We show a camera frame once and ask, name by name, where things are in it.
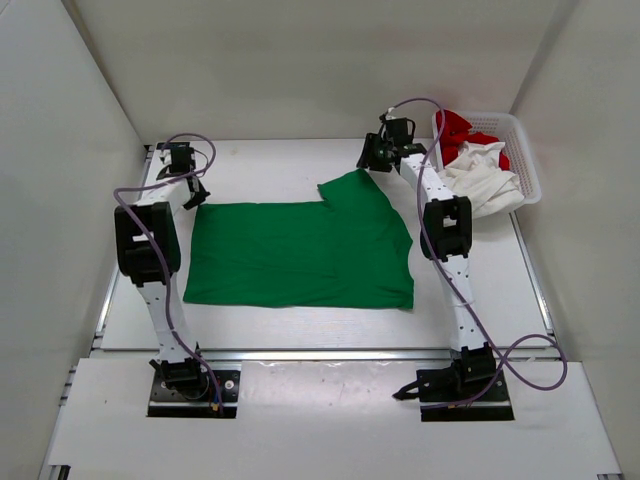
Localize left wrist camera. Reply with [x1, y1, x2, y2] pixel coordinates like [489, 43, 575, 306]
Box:
[160, 142, 195, 176]

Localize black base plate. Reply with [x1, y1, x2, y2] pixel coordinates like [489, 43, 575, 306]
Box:
[147, 364, 241, 419]
[392, 366, 515, 422]

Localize green t-shirt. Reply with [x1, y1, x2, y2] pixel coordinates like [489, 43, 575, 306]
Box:
[183, 169, 414, 310]

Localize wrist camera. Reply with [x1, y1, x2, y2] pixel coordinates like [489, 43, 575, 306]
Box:
[380, 114, 416, 147]
[160, 142, 195, 176]

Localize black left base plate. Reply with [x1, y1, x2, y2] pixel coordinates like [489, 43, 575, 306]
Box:
[147, 364, 241, 419]

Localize red t-shirt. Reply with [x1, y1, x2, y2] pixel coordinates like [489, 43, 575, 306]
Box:
[435, 110, 499, 166]

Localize white t-shirt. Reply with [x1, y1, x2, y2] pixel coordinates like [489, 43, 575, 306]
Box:
[439, 141, 524, 219]

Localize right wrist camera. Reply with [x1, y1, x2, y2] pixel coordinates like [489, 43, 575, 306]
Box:
[380, 114, 416, 147]

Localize aluminium rail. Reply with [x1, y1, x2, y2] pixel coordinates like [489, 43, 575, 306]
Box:
[194, 348, 556, 365]

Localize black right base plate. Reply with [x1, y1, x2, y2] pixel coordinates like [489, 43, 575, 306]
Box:
[392, 366, 515, 422]

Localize white plastic laundry basket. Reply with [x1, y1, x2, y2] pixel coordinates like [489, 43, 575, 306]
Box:
[454, 111, 542, 211]

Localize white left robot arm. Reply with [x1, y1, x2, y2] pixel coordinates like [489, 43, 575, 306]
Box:
[114, 142, 213, 401]

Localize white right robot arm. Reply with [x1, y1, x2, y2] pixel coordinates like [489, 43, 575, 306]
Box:
[357, 114, 496, 400]

